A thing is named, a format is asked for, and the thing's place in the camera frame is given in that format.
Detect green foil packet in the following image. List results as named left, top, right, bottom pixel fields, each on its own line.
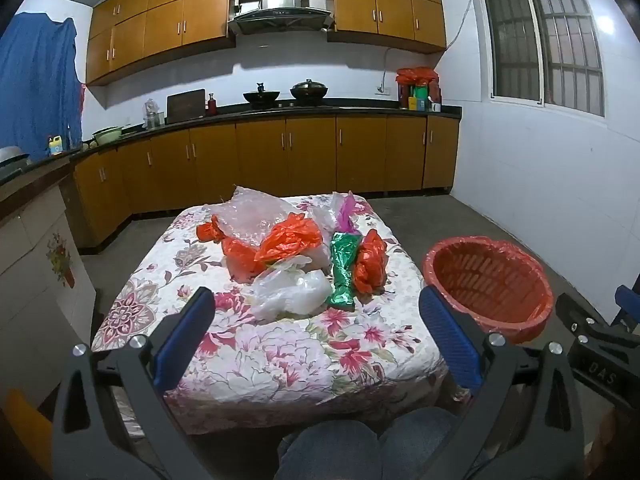
left=325, top=231, right=362, bottom=311

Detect yellow object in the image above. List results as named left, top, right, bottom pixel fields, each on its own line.
left=2, top=390, right=52, bottom=480

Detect black pot with lid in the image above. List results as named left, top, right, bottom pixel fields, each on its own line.
left=290, top=79, right=329, bottom=103

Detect person's leg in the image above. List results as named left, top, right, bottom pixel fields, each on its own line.
left=380, top=406, right=478, bottom=480
left=274, top=419, right=386, bottom=480

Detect white plastic bag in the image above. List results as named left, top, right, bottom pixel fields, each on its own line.
left=250, top=255, right=333, bottom=322

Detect white power cable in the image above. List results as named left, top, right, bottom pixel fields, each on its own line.
left=381, top=47, right=397, bottom=88

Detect wooden lower cabinets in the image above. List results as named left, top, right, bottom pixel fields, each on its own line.
left=72, top=115, right=460, bottom=253

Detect black wok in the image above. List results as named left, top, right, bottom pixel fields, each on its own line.
left=243, top=82, right=281, bottom=106

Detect orange bag on jars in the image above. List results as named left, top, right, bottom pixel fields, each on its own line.
left=396, top=66, right=441, bottom=106

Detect knotted orange plastic bag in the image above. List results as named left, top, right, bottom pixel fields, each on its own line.
left=196, top=215, right=268, bottom=282

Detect thin clear plastic bag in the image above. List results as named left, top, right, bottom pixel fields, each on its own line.
left=307, top=195, right=346, bottom=267

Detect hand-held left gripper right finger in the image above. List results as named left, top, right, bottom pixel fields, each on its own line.
left=419, top=285, right=586, bottom=480

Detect pink plastic bag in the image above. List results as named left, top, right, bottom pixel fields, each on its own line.
left=336, top=192, right=362, bottom=235

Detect metal bowl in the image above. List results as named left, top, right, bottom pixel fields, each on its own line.
left=0, top=146, right=31, bottom=171

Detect white cabinet with flower sticker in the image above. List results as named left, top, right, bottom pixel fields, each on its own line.
left=0, top=160, right=97, bottom=411

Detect blue cloth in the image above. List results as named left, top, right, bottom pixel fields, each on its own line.
left=0, top=12, right=83, bottom=163

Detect green basin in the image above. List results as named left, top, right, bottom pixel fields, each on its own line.
left=92, top=126, right=123, bottom=147

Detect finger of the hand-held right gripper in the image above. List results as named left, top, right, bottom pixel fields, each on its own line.
left=616, top=285, right=640, bottom=331
left=556, top=292, right=626, bottom=346

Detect orange plastic basket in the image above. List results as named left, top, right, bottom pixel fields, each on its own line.
left=421, top=236, right=556, bottom=345

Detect floral blanket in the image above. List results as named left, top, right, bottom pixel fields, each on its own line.
left=91, top=192, right=448, bottom=436

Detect person's right leg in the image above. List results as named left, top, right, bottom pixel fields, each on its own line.
left=380, top=406, right=478, bottom=480

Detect clear bubble wrap bag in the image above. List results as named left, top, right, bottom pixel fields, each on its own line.
left=209, top=186, right=313, bottom=251

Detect wooden upper cabinet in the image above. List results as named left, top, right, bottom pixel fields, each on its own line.
left=86, top=0, right=236, bottom=86
left=327, top=0, right=447, bottom=54

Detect black kitchen countertop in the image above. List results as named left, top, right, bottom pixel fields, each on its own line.
left=70, top=102, right=463, bottom=161

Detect person's left leg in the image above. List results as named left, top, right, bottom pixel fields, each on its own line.
left=274, top=419, right=386, bottom=480

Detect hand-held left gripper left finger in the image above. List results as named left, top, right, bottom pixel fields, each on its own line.
left=52, top=286, right=217, bottom=480

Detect brown cutting board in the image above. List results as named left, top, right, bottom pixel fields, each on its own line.
left=166, top=89, right=207, bottom=124

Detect barred window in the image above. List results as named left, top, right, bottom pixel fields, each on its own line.
left=469, top=0, right=608, bottom=118

